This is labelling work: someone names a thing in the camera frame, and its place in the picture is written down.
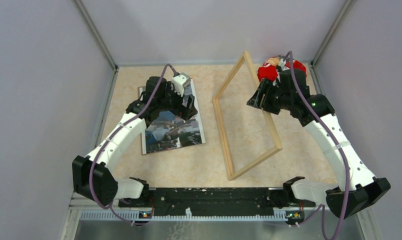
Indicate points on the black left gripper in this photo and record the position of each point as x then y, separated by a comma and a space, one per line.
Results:
186, 112

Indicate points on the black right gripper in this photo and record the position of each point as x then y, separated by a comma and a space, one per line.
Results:
265, 87

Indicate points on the light wooden picture frame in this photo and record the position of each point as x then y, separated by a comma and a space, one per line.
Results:
248, 136

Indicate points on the printed street photo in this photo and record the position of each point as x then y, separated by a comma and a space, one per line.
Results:
168, 131

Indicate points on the red crumpled cloth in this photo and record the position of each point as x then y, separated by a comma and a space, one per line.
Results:
272, 67

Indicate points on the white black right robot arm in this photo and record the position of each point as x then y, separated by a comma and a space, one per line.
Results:
357, 186

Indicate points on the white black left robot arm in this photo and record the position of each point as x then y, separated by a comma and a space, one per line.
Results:
92, 173

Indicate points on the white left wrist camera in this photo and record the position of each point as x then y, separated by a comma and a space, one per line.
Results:
180, 81

